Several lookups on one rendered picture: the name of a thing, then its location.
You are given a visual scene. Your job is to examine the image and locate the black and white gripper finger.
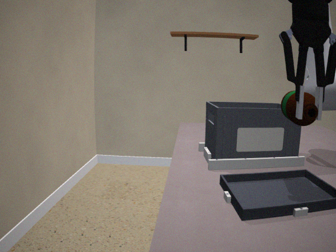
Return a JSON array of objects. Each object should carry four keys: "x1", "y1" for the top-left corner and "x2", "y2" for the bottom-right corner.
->
[
  {"x1": 279, "y1": 28, "x2": 310, "y2": 119},
  {"x1": 313, "y1": 29, "x2": 336, "y2": 120}
]

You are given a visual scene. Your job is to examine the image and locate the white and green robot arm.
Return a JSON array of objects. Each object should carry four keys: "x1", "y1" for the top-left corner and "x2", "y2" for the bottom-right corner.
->
[{"x1": 304, "y1": 7, "x2": 336, "y2": 111}]

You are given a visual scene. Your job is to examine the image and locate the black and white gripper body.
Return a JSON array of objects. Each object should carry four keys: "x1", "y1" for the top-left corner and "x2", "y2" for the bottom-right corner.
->
[{"x1": 290, "y1": 0, "x2": 331, "y2": 48}]

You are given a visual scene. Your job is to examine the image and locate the brown bottle with green label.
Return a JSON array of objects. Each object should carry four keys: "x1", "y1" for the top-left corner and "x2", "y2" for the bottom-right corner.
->
[{"x1": 281, "y1": 91, "x2": 318, "y2": 126}]

